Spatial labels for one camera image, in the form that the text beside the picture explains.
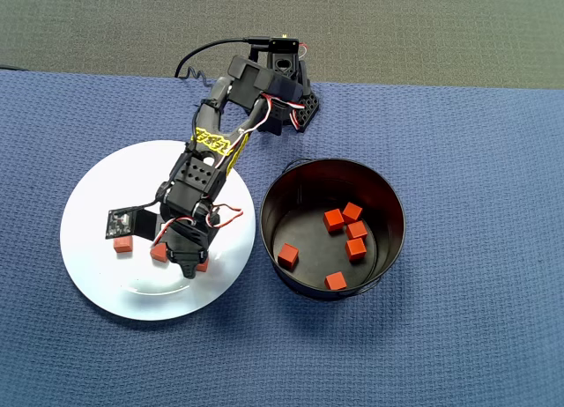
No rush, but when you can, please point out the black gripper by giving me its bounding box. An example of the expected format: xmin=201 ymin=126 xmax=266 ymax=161
xmin=158 ymin=206 xmax=220 ymax=279

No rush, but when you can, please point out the white round plate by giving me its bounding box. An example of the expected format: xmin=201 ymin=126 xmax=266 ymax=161
xmin=59 ymin=139 xmax=257 ymax=322

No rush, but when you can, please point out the black metal bucket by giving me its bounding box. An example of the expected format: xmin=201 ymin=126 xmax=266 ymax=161
xmin=258 ymin=158 xmax=406 ymax=301

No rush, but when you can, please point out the blue woven cloth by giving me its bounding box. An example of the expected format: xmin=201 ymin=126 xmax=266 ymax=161
xmin=0 ymin=70 xmax=564 ymax=407

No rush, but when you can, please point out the red white servo wire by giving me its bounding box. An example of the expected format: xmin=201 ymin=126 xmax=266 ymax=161
xmin=152 ymin=203 xmax=244 ymax=249

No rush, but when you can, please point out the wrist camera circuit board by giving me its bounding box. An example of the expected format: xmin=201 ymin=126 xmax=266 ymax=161
xmin=104 ymin=206 xmax=162 ymax=241

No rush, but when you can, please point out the thin black camera cable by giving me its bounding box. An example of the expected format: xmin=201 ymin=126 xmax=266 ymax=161
xmin=182 ymin=65 xmax=212 ymax=89

